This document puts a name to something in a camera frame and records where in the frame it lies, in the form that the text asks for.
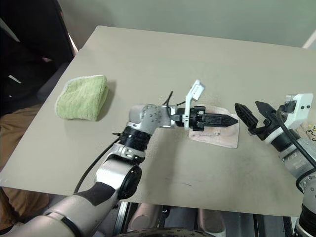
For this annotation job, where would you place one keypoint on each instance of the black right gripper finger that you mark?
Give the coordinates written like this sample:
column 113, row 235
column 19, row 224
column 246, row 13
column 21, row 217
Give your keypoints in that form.
column 248, row 118
column 266, row 111

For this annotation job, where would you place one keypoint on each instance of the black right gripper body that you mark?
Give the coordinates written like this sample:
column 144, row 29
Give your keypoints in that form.
column 267, row 124

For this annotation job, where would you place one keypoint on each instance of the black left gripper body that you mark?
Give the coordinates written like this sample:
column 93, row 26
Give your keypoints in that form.
column 198, row 118

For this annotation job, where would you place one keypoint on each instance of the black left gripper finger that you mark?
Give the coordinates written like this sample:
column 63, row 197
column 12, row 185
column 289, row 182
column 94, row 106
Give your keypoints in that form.
column 219, row 117
column 218, row 123

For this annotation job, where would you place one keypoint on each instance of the pale pink towel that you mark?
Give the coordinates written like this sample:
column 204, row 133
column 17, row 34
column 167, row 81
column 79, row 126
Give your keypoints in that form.
column 222, row 138

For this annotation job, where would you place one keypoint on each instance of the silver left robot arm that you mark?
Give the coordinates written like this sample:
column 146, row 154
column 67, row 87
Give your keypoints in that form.
column 111, row 172

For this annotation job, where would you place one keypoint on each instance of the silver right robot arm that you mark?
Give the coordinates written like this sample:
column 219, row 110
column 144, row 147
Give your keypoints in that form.
column 298, row 160

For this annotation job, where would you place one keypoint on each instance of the beige printed folded towel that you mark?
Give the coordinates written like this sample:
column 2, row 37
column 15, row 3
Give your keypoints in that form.
column 307, row 130

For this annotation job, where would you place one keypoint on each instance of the folded green towel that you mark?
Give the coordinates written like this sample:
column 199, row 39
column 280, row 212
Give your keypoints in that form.
column 81, row 98

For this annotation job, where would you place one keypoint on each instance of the pinkish rounded shape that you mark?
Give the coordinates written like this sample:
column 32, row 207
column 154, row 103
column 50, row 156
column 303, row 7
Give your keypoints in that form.
column 144, row 217
column 209, row 221

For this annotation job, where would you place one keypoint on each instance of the black perforated curved rim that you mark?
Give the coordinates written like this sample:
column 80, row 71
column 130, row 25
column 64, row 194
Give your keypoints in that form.
column 168, row 233

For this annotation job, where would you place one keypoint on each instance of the person in dark jacket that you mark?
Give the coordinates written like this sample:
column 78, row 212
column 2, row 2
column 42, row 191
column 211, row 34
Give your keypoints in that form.
column 22, row 69

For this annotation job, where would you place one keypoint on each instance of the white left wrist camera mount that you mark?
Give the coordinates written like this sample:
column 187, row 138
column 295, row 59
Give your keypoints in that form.
column 188, row 98

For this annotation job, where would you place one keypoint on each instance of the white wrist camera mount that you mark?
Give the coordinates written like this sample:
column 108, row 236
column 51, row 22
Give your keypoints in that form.
column 302, row 106
column 188, row 98

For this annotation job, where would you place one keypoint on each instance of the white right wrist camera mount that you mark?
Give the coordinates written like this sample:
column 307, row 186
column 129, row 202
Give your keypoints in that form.
column 302, row 106

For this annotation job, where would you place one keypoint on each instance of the white wall trim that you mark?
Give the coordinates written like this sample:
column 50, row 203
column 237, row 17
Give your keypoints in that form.
column 309, row 40

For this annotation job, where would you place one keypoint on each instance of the aluminium frame profile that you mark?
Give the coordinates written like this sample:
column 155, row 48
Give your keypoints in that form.
column 122, row 216

